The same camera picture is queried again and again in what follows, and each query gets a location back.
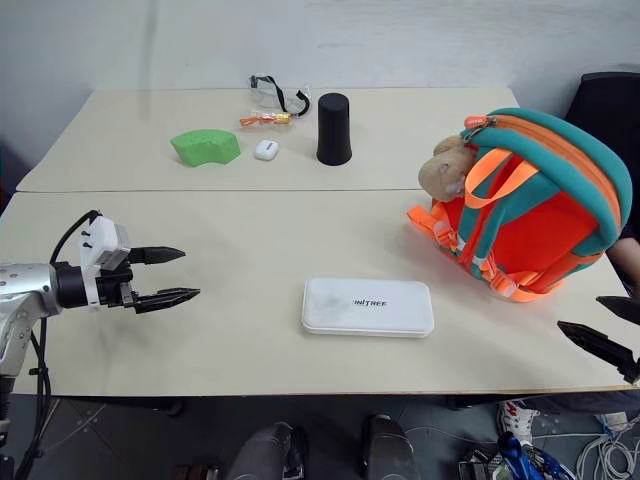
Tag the black plastic cup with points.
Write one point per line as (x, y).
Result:
(334, 130)

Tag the black chair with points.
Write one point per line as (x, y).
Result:
(607, 100)

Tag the white earbud case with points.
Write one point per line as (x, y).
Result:
(265, 150)

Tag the beige plush toy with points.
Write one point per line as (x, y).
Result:
(442, 172)

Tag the dark rounded grey shape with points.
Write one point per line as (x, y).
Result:
(265, 452)
(392, 447)

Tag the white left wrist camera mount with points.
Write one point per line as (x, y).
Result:
(102, 235)

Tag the green foam block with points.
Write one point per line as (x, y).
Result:
(205, 146)

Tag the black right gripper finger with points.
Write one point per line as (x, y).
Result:
(597, 342)
(622, 306)

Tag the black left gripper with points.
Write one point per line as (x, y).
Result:
(113, 289)

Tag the clear safety goggles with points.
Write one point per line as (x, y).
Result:
(270, 95)

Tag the white and red sneaker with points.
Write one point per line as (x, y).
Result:
(517, 420)

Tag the blue metal frame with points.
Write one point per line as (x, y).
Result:
(530, 457)

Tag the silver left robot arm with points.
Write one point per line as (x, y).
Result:
(25, 287)

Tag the orange and teal backpack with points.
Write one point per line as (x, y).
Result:
(540, 220)

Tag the white rectangular case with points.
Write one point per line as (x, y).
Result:
(367, 307)

